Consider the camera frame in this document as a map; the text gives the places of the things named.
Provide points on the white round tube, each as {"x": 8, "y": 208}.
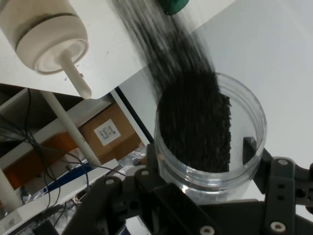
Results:
{"x": 8, "y": 193}
{"x": 73, "y": 129}

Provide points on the beige pestle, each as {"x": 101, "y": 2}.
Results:
{"x": 75, "y": 76}

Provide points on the cardboard box with white label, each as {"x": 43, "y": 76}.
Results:
{"x": 107, "y": 132}

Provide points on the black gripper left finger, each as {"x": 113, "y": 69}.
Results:
{"x": 146, "y": 210}

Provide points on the poured black seeds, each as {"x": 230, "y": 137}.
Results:
{"x": 171, "y": 49}

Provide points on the clear jar with black seeds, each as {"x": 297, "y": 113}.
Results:
{"x": 195, "y": 127}

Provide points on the spice bottle with green cap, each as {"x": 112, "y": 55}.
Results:
{"x": 174, "y": 6}

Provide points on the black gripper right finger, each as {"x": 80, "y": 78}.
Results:
{"x": 281, "y": 195}

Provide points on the orange panel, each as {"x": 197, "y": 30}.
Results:
{"x": 24, "y": 164}

